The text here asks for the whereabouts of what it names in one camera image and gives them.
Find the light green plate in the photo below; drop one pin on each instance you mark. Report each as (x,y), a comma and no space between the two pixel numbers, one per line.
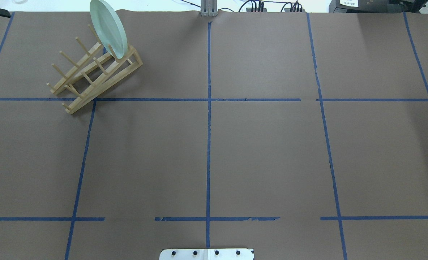
(109,28)

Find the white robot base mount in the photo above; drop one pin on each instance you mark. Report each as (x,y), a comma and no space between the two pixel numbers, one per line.
(208,254)

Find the wooden plate rack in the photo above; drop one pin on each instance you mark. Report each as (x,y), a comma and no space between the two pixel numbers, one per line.
(93,73)

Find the black device with label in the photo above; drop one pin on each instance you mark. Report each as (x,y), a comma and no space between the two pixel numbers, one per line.
(376,6)

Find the grey metal post bracket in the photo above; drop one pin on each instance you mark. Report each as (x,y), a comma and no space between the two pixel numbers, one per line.
(208,8)

